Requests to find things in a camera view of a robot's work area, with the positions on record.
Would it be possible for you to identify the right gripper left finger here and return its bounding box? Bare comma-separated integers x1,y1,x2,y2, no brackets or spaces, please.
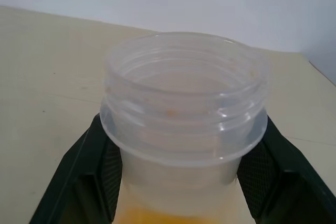
28,113,124,224

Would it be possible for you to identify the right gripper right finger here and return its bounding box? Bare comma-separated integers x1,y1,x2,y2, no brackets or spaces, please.
236,116,336,224

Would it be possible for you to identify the translucent plastic jar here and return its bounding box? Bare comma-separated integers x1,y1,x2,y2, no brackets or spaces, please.
99,31,270,224

